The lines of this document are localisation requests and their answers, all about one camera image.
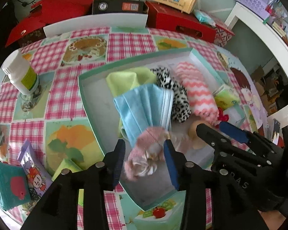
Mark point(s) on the black rectangular box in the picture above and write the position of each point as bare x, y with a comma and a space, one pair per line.
115, 6

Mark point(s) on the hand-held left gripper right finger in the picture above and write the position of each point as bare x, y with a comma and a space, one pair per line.
171, 163

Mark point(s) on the beige round sponge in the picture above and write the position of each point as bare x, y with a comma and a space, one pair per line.
196, 136

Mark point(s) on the red flat box lid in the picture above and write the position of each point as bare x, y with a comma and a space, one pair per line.
21, 31

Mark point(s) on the clear glass cup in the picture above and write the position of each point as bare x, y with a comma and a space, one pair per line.
31, 98

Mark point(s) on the red paper bag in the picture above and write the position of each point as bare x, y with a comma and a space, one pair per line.
69, 2

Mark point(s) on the leopard print scrunchie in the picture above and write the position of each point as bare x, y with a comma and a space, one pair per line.
180, 103

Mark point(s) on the white soft packet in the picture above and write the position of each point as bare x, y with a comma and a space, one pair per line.
235, 115

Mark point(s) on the pink white chevron towel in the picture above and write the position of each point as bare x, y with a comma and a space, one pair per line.
196, 91

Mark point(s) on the brown patterned box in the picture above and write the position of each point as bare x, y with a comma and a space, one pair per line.
33, 39

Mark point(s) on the small red soft item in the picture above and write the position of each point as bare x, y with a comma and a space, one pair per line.
222, 117

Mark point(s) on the red patterned small box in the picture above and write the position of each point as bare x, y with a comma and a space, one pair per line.
224, 33

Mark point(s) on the light green cloth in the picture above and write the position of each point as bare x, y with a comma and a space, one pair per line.
124, 79

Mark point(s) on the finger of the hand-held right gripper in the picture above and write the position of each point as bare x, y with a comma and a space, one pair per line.
206, 131
235, 131

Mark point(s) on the white bottle with green label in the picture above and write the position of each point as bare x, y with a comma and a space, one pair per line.
19, 71

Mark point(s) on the pink fluffy scrunchie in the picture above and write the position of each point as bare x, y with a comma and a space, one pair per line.
144, 148

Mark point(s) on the white box with teal edge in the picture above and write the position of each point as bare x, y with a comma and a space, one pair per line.
98, 93

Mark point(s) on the white foam board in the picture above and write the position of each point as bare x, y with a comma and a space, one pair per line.
96, 22

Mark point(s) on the purple cartoon wipes packet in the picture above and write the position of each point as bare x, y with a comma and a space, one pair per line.
36, 172

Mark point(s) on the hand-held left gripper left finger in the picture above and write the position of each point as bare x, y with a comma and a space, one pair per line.
117, 163

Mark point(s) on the white shelf unit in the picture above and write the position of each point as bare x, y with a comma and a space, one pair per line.
254, 24

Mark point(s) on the blue face mask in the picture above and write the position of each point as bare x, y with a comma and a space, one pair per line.
139, 107

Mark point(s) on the person's right forearm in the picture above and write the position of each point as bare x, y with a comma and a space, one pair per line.
273, 221

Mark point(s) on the light blue tissue pack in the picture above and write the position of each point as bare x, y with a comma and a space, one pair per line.
204, 17

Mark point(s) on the brown cardboard boxes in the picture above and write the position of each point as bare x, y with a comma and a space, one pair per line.
266, 86

